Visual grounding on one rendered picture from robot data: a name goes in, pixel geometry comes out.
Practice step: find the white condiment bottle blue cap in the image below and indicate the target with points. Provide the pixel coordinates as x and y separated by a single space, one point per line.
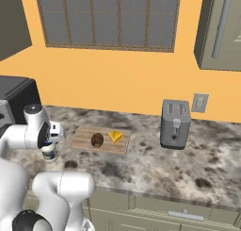
50 153

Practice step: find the grey wall cupboard door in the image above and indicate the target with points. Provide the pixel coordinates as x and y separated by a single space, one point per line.
232 30

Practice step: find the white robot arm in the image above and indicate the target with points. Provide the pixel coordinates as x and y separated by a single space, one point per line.
19 137

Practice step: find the grey drawer front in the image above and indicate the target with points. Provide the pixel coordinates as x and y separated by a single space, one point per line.
157 209

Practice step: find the grey wall cupboard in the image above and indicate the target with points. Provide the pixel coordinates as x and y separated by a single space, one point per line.
12 18
204 27

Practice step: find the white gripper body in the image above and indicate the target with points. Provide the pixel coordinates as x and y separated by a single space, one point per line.
58 138

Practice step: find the grey toaster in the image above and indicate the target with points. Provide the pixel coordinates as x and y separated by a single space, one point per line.
175 128

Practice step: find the grey base cupboard run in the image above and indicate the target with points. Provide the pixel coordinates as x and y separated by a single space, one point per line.
141 212

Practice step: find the brown potato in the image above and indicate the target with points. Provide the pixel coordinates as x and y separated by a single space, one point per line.
97 140

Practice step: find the wood framed window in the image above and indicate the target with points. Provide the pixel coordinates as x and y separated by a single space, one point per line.
109 18

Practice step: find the wooden cutting board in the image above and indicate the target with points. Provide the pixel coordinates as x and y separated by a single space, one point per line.
81 140

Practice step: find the yellow cheese wedge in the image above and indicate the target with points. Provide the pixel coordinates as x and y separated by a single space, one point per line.
115 137

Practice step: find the grey wall socket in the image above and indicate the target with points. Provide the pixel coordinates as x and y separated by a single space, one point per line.
200 102

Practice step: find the black microwave oven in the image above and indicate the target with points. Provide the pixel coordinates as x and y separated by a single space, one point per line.
19 90

